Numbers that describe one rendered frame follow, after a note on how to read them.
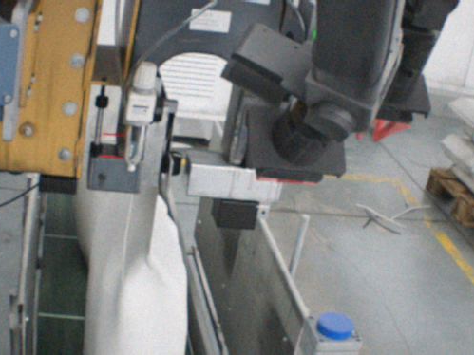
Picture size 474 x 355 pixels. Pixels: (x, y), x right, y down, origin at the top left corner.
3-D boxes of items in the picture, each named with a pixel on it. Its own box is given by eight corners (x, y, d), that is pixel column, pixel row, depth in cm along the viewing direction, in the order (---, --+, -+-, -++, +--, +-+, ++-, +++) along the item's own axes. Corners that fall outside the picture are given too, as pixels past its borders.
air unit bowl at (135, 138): (142, 167, 99) (149, 126, 97) (122, 166, 99) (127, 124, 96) (142, 158, 102) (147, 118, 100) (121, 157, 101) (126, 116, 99)
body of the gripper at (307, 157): (243, 112, 74) (265, 78, 67) (335, 123, 76) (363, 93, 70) (244, 172, 71) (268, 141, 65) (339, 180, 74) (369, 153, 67)
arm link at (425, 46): (446, 40, 72) (440, 7, 76) (388, 26, 72) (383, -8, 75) (426, 82, 78) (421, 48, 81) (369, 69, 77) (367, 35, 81)
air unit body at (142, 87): (152, 177, 100) (168, 69, 94) (118, 174, 99) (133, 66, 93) (149, 163, 104) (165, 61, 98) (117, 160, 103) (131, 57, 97)
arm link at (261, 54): (355, 134, 55) (396, 48, 57) (226, 58, 55) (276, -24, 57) (314, 163, 67) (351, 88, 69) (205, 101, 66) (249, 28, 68)
